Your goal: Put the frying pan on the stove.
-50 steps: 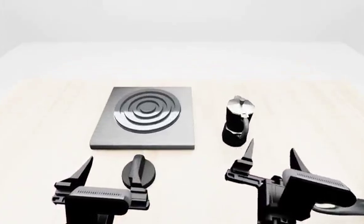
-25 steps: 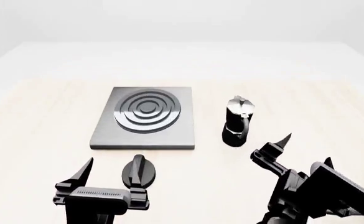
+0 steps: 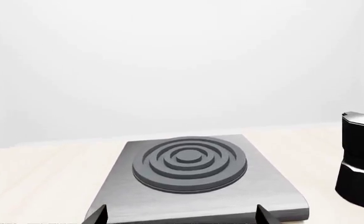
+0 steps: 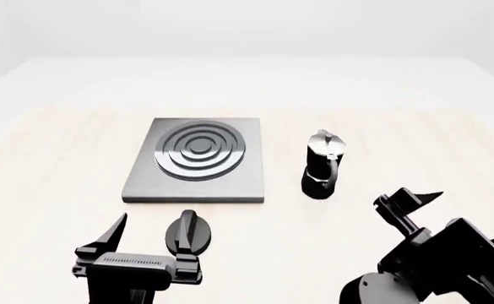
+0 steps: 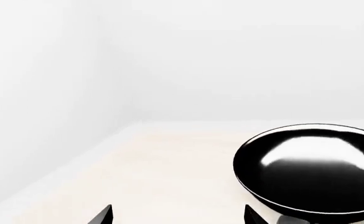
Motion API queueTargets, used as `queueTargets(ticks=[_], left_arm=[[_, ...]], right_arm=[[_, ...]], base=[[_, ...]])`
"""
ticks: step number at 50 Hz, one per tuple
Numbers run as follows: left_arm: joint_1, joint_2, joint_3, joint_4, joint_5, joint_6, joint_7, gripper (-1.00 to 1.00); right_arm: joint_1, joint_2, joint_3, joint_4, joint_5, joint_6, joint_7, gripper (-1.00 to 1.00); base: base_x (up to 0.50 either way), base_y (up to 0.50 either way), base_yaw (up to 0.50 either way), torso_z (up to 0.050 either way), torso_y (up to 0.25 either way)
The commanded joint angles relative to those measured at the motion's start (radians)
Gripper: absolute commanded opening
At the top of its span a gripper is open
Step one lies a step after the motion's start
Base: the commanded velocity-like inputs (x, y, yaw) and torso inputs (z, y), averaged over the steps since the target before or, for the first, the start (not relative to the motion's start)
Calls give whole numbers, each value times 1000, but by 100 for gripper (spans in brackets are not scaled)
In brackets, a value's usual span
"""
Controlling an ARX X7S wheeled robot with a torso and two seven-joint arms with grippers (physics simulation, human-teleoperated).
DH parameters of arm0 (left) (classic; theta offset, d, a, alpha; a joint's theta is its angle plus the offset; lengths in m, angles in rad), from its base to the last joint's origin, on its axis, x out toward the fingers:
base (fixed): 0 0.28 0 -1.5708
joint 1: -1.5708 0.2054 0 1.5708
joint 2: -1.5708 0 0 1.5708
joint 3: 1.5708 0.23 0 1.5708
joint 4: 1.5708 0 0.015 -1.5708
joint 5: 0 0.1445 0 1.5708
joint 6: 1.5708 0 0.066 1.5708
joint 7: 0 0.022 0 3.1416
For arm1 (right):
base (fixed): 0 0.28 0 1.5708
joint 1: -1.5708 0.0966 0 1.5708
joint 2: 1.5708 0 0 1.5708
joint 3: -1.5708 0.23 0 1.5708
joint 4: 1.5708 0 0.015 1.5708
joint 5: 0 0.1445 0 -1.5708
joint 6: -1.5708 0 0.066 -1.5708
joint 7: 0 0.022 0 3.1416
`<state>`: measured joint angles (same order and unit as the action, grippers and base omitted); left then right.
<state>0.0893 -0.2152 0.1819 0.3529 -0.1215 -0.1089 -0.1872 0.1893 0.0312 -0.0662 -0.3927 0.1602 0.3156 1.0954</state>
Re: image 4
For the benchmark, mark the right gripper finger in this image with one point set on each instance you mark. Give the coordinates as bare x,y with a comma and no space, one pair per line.
396,215
411,198

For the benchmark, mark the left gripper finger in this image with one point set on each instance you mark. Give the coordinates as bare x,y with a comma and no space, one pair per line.
187,263
109,236

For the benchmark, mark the black oval stove knob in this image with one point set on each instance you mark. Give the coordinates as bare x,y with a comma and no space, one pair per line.
202,234

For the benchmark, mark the grey square stove plate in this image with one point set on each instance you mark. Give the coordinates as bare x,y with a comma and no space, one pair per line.
246,177

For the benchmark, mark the black moka pot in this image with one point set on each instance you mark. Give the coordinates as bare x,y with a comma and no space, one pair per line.
314,177

